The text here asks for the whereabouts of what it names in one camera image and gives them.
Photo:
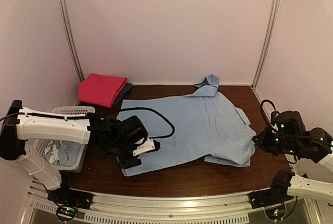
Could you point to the left aluminium corner post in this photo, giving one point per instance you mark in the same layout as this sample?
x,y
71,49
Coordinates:
x,y
70,40

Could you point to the aluminium corner post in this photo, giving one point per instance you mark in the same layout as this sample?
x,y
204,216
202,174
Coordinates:
x,y
70,40
267,41

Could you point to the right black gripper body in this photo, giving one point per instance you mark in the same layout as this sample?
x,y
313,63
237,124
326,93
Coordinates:
x,y
275,147

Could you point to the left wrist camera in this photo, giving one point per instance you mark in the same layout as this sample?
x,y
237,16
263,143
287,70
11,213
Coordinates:
x,y
145,146

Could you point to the right aluminium corner post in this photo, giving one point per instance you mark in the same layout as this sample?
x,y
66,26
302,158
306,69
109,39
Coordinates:
x,y
267,41

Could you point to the folded dark blue cloth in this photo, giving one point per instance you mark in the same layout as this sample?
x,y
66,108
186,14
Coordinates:
x,y
122,93

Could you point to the folded pink cloth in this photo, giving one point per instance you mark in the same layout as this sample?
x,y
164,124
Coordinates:
x,y
100,90

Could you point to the white plastic laundry basket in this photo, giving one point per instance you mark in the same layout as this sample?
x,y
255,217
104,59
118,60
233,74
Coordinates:
x,y
59,138

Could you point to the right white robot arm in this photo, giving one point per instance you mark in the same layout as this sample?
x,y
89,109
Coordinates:
x,y
288,135

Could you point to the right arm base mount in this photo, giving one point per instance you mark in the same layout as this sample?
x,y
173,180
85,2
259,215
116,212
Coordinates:
x,y
270,196

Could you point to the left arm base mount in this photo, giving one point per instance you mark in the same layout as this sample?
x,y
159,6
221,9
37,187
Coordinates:
x,y
69,197

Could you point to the blue printed garment in basket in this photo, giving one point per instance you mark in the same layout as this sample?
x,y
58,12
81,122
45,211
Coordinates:
x,y
62,153

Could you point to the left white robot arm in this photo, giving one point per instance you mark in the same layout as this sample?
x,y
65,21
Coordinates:
x,y
119,137

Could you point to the light blue shirt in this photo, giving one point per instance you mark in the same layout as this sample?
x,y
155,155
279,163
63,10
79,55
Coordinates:
x,y
203,124

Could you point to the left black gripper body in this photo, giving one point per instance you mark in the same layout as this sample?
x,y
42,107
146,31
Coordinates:
x,y
124,163

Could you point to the aluminium front rail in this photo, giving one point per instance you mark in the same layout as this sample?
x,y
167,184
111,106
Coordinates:
x,y
110,208

